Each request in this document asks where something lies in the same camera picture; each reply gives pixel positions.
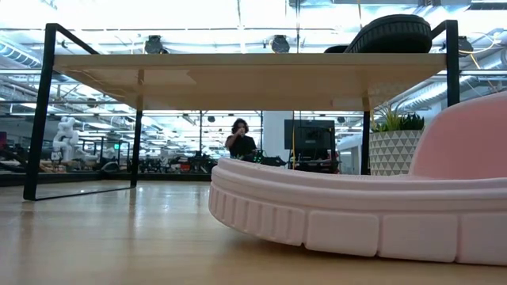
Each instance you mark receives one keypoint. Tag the pink slide sandal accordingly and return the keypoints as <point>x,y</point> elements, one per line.
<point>356,221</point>

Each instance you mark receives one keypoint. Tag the black slide sandal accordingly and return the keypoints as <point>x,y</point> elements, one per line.
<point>392,35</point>

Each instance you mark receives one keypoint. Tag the black background robot arm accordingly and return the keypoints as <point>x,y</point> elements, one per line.
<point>271,160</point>

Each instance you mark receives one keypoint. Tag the person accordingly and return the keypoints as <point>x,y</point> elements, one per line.
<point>241,148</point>

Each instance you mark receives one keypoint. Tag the black monitor screen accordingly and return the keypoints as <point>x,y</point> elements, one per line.
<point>309,138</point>

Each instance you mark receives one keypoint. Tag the black ceiling lamp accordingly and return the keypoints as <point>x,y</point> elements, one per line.
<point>280,43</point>
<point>465,46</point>
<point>153,44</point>

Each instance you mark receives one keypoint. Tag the white triangle-patterned planter pot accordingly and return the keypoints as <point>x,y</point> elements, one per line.
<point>392,152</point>

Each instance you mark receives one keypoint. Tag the green potted plant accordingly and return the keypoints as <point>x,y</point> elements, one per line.
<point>412,122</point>

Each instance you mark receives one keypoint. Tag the white humanoid robot figure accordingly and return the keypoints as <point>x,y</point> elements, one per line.
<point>65,138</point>

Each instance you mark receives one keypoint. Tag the wooden shelf with black frame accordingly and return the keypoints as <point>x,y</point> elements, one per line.
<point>237,59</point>

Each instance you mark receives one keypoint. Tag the black aluminium table frame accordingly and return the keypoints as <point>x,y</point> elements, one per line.
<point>79,179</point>

